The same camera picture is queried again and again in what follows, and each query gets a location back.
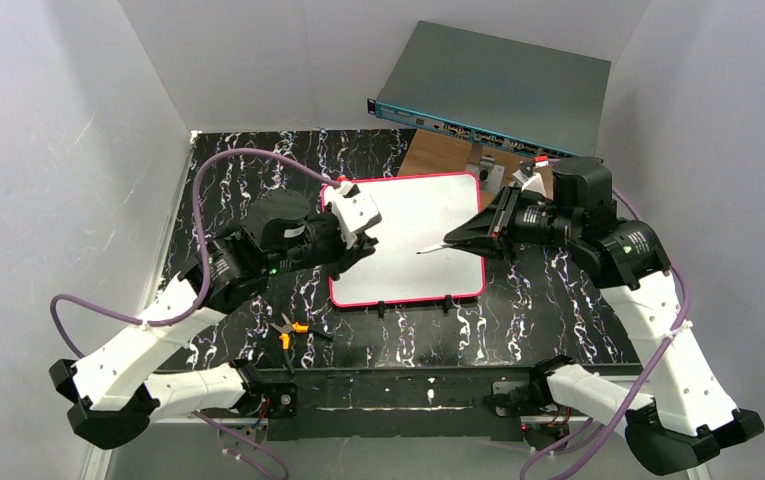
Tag wooden board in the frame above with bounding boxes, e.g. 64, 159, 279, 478
398, 130, 532, 185

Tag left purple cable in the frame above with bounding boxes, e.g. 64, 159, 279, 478
49, 148, 347, 480

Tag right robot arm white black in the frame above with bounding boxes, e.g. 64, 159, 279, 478
443, 157, 764, 476

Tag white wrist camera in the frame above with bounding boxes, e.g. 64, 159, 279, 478
322, 179, 382, 249
512, 155, 551, 197

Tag orange handled pliers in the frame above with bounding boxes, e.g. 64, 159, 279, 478
269, 314, 333, 376

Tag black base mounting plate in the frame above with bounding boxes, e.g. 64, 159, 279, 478
260, 366, 529, 441

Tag purple cable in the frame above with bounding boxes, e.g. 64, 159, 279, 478
519, 158, 693, 480
49, 148, 347, 480

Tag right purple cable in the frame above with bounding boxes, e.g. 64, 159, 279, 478
519, 158, 693, 480

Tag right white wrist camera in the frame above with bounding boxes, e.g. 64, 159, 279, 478
512, 155, 551, 197

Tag white whiteboard marker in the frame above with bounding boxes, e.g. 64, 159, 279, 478
416, 242, 450, 255

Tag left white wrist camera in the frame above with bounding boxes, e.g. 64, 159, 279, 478
322, 179, 382, 249

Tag pink framed whiteboard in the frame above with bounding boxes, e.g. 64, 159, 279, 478
329, 172, 486, 308

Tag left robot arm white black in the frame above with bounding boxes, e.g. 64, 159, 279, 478
49, 182, 381, 450

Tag metal bracket with black knob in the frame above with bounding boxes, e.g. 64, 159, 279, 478
466, 144, 505, 194

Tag aluminium frame rail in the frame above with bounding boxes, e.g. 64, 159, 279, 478
80, 377, 711, 480

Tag grey blue network switch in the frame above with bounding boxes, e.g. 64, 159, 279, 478
367, 21, 611, 159

